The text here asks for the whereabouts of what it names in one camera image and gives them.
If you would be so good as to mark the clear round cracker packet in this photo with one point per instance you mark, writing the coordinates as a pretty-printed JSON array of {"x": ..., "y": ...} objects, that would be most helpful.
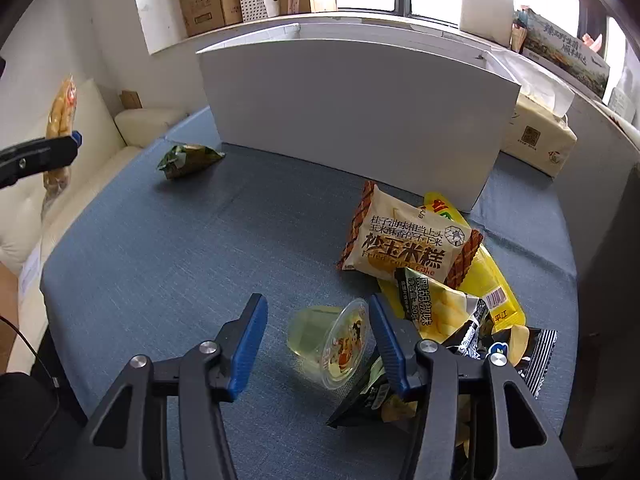
[{"x": 59, "y": 110}]

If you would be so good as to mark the yellow red-label snack packet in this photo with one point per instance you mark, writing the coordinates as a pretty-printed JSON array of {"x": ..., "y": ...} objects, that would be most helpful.
[{"x": 482, "y": 280}]

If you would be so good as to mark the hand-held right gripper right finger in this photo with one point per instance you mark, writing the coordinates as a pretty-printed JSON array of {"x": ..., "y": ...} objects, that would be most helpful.
[{"x": 387, "y": 345}]

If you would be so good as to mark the small white container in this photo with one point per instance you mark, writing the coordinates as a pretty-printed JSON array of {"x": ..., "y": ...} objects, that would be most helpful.
[{"x": 622, "y": 100}]

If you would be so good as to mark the black yellow chips packet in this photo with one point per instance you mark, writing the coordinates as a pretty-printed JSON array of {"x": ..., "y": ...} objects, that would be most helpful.
[
  {"x": 370, "y": 400},
  {"x": 440, "y": 310}
]

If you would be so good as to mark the beige tissue pack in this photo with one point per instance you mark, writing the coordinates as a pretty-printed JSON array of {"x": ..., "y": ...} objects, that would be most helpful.
[{"x": 535, "y": 135}]

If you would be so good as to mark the landscape printed long box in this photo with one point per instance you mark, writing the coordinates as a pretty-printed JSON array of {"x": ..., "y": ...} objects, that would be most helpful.
[{"x": 565, "y": 50}]

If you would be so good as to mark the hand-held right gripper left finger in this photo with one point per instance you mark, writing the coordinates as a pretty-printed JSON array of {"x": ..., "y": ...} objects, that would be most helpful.
[{"x": 247, "y": 345}]

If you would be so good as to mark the clear jelly cup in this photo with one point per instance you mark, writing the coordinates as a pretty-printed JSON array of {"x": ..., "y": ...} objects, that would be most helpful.
[{"x": 320, "y": 345}]

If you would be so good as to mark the white cardboard box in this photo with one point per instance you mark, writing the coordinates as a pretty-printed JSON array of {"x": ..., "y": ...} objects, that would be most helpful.
[{"x": 350, "y": 110}]

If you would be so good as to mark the blue fabric table cover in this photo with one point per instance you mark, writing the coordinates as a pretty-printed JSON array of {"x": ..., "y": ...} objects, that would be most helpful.
[{"x": 175, "y": 260}]

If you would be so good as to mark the pink plastic object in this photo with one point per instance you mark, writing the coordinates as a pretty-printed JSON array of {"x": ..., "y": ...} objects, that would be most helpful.
[{"x": 595, "y": 43}]

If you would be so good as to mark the plain white box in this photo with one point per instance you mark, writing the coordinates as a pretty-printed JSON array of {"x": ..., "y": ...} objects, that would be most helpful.
[{"x": 485, "y": 12}]

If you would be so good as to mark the pale green chips packet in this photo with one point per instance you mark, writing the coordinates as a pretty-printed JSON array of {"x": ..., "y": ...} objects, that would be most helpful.
[{"x": 190, "y": 160}]

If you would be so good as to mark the beige brown-edged cake packet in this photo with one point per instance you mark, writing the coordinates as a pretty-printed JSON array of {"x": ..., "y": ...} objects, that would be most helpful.
[{"x": 405, "y": 240}]

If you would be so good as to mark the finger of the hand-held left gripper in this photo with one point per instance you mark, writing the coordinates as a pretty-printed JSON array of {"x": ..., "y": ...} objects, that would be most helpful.
[{"x": 45, "y": 152}]

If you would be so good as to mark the white sofa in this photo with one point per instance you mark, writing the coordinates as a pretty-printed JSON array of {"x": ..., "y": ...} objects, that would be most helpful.
[{"x": 95, "y": 125}]

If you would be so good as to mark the small cardboard piece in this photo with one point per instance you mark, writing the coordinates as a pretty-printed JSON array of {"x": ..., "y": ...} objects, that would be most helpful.
[{"x": 131, "y": 99}]

